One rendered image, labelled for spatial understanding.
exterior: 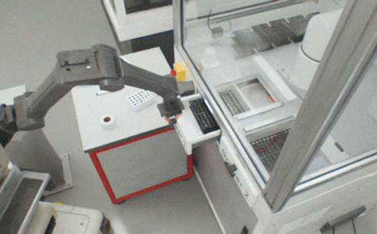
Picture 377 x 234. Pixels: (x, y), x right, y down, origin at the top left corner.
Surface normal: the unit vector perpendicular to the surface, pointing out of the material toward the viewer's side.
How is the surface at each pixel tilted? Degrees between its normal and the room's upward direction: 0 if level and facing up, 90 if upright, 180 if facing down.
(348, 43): 90
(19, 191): 0
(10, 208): 0
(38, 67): 0
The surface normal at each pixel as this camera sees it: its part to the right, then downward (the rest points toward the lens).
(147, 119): 0.00, -0.63
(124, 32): 0.37, 0.72
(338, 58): -0.93, 0.29
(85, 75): 0.34, -0.23
